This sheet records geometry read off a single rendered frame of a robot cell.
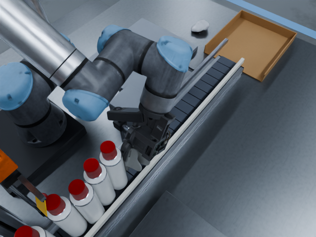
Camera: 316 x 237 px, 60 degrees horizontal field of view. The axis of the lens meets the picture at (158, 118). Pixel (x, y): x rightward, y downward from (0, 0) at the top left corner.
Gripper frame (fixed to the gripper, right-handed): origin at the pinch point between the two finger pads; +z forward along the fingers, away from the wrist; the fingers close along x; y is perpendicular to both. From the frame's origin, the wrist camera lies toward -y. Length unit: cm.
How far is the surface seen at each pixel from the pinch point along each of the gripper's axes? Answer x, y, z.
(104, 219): -10.8, 4.7, 8.5
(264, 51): 70, 7, -29
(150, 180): 6.2, 5.8, 5.2
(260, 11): 242, -42, -31
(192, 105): 29.7, 0.9, -10.7
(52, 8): 137, -203, 29
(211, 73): 43.8, -1.8, -18.8
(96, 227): -13.0, 4.5, 9.8
